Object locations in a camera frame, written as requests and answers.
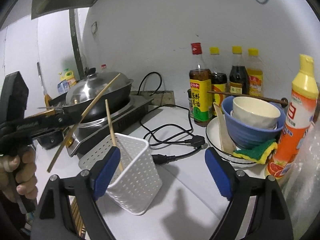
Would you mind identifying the wooden chopstick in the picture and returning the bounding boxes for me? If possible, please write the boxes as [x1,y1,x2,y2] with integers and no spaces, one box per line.
[71,197,86,239]

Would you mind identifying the wooden chopstick apart from pile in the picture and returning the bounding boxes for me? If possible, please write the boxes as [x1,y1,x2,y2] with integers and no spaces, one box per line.
[47,73,122,173]

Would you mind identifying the person's left hand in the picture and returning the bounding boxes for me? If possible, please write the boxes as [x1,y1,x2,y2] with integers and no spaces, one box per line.
[1,146,38,203]

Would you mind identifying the wooden rice paddle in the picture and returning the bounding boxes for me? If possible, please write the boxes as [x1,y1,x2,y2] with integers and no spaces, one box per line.
[213,102,236,155]

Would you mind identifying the white perforated plastic basket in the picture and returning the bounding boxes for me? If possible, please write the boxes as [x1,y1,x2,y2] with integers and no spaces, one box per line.
[78,132,163,216]

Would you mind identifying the yellow green sponge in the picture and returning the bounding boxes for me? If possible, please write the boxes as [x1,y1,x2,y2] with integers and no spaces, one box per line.
[232,139,278,165]

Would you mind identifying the blue ceramic bowl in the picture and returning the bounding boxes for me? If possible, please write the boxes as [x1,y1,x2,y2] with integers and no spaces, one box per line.
[221,96,285,149]

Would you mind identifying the steel gas stove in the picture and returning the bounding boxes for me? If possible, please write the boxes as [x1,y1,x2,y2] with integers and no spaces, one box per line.
[67,95,153,157]

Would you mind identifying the white plate stack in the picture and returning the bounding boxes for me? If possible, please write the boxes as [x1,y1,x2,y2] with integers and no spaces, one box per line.
[206,115,267,168]

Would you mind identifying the cream ceramic cup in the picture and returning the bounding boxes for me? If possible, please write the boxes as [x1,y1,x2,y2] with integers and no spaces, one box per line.
[232,96,281,129]

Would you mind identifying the black wok pan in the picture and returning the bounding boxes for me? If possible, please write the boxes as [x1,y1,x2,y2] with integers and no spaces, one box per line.
[47,79,133,122]

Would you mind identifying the yellow oil jug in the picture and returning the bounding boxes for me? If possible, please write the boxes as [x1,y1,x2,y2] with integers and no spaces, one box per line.
[59,68,76,87]

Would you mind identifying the clear plastic bag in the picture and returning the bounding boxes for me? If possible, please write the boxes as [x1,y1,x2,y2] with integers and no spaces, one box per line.
[283,122,319,239]

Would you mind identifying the small dark spice jar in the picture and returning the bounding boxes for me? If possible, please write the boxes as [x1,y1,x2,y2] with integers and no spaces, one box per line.
[187,89,194,119]

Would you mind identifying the yellow cap soy sauce bottle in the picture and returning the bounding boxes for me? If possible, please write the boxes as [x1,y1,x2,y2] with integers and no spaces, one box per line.
[209,47,228,118]

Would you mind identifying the dark chopstick on bowl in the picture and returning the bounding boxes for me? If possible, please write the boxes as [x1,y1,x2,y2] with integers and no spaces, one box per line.
[208,91,289,108]

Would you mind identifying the yellow cap dark vinegar bottle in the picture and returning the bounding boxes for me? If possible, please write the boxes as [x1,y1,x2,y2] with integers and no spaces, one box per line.
[229,46,249,95]

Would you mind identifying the red cap cooking wine bottle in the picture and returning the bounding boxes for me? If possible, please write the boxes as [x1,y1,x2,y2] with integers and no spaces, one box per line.
[189,43,213,127]

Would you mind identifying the orange yellow detergent bottle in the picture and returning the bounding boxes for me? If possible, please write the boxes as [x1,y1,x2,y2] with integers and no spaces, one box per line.
[265,54,319,179]

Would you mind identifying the yellow cap yellow label bottle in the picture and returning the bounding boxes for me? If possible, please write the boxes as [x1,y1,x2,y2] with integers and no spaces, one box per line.
[247,48,263,96]

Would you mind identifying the wooden wok handle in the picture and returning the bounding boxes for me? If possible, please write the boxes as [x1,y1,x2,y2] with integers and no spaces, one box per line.
[36,93,67,116]

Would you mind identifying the black power cable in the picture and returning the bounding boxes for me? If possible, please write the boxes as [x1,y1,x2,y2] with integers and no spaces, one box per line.
[138,71,208,165]

